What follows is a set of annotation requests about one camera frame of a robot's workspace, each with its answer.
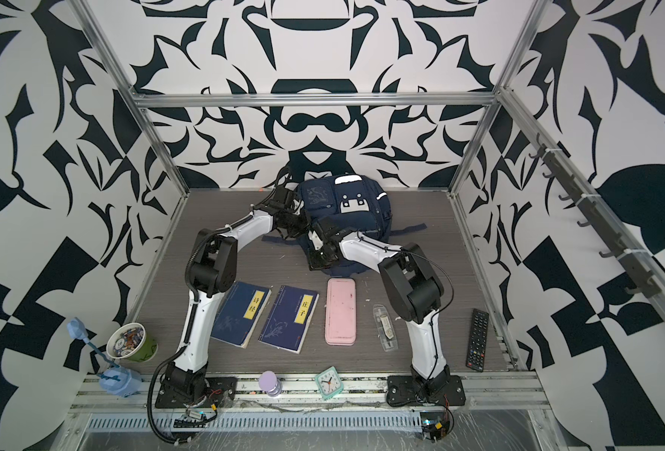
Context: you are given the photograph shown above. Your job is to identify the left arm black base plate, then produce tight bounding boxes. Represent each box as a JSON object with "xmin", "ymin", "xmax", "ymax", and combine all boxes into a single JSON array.
[{"xmin": 154, "ymin": 377, "xmax": 238, "ymax": 410}]

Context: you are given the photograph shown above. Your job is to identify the teal small alarm clock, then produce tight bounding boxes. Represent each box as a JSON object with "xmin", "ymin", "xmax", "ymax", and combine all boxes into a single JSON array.
[{"xmin": 315, "ymin": 366, "xmax": 344, "ymax": 400}]

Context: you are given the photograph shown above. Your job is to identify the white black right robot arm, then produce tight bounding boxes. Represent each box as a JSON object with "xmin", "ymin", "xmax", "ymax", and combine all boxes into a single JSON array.
[{"xmin": 309, "ymin": 218, "xmax": 450, "ymax": 398}]

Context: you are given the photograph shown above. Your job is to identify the blue book left yellow label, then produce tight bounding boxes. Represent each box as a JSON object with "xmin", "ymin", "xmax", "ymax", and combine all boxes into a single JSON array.
[{"xmin": 211, "ymin": 281, "xmax": 271, "ymax": 349}]

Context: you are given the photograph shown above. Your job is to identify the blue book right yellow label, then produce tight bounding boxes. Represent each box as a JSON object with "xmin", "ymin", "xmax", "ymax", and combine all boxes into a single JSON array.
[{"xmin": 258, "ymin": 285, "xmax": 319, "ymax": 354}]

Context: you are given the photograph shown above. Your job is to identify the small circuit board left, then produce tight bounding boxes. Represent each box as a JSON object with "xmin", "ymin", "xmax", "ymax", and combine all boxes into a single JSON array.
[{"xmin": 173, "ymin": 411, "xmax": 218, "ymax": 430}]

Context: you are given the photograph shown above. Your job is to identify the black corrugated cable conduit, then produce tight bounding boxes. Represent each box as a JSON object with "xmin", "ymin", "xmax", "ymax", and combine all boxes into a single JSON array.
[{"xmin": 144, "ymin": 346, "xmax": 189, "ymax": 445}]

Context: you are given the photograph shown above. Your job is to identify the blue book yellow label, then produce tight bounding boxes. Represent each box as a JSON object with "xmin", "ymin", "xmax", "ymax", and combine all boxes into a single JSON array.
[
  {"xmin": 258, "ymin": 285, "xmax": 319, "ymax": 354},
  {"xmin": 211, "ymin": 281, "xmax": 271, "ymax": 349}
]

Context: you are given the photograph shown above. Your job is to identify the black tv remote control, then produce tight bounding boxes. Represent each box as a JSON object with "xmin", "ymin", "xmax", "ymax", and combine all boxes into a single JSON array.
[{"xmin": 466, "ymin": 308, "xmax": 489, "ymax": 372}]

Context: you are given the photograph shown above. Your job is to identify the green paper cup with items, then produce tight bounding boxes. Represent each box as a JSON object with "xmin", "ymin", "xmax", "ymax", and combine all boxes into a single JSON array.
[{"xmin": 106, "ymin": 322, "xmax": 159, "ymax": 363}]

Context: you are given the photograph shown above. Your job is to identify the small circuit board right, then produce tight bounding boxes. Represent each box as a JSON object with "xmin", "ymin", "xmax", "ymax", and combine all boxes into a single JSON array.
[{"xmin": 421, "ymin": 413, "xmax": 454, "ymax": 442}]

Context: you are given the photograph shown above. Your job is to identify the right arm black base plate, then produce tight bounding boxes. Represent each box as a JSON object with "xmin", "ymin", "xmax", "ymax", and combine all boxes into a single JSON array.
[{"xmin": 386, "ymin": 373, "xmax": 467, "ymax": 408}]

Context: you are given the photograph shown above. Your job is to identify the light blue water bottle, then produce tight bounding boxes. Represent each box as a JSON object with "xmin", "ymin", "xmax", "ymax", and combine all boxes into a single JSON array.
[{"xmin": 67, "ymin": 318, "xmax": 142, "ymax": 398}]

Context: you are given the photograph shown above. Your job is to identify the white slotted cable duct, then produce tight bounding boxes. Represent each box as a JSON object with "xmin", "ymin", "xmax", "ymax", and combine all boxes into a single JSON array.
[{"xmin": 86, "ymin": 412, "xmax": 424, "ymax": 433}]

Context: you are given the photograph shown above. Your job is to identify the clear plastic bag with eraser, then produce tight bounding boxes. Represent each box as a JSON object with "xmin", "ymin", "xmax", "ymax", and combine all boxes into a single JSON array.
[{"xmin": 373, "ymin": 304, "xmax": 398, "ymax": 353}]

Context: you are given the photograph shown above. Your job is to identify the pink pencil case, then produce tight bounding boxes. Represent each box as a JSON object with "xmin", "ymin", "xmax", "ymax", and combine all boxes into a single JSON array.
[{"xmin": 325, "ymin": 278, "xmax": 357, "ymax": 346}]

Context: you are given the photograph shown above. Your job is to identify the purple small bottle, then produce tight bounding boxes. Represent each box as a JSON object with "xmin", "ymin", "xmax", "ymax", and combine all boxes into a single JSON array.
[{"xmin": 258, "ymin": 370, "xmax": 283, "ymax": 398}]

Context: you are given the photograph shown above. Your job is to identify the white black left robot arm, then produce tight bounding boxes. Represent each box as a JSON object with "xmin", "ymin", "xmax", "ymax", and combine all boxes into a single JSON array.
[{"xmin": 161, "ymin": 187, "xmax": 308, "ymax": 404}]

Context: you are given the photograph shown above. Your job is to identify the navy blue school backpack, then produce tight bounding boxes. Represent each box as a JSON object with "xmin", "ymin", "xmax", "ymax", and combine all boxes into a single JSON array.
[{"xmin": 282, "ymin": 174, "xmax": 426, "ymax": 277}]

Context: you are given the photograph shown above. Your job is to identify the small circuit board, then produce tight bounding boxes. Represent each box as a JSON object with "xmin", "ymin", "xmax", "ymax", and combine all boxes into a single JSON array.
[
  {"xmin": 421, "ymin": 413, "xmax": 454, "ymax": 442},
  {"xmin": 173, "ymin": 411, "xmax": 218, "ymax": 430}
]

